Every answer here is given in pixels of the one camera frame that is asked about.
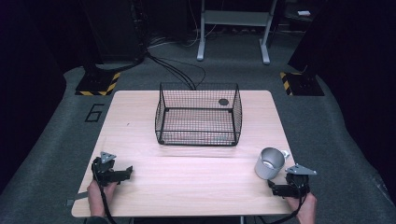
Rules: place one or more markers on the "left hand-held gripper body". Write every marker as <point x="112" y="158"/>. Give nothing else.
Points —
<point x="104" y="169"/>

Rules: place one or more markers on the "person's right hand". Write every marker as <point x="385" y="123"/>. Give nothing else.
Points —
<point x="306" y="208"/>

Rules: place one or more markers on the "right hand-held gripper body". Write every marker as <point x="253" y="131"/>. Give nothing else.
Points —
<point x="298" y="182"/>

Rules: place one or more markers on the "black striped stand base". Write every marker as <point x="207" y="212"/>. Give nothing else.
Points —
<point x="303" y="84"/>
<point x="98" y="83"/>

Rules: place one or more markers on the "person's left hand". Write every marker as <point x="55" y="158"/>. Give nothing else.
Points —
<point x="96" y="199"/>

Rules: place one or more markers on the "grey metal table bracket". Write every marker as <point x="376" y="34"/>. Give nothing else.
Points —
<point x="77" y="198"/>

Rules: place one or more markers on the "white metal table frame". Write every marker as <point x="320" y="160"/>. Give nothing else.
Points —
<point x="236" y="18"/>

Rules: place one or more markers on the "silver metal cup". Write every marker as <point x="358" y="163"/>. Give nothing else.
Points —
<point x="265" y="171"/>

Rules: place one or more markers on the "small white box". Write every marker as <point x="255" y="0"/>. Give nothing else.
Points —
<point x="304" y="13"/>

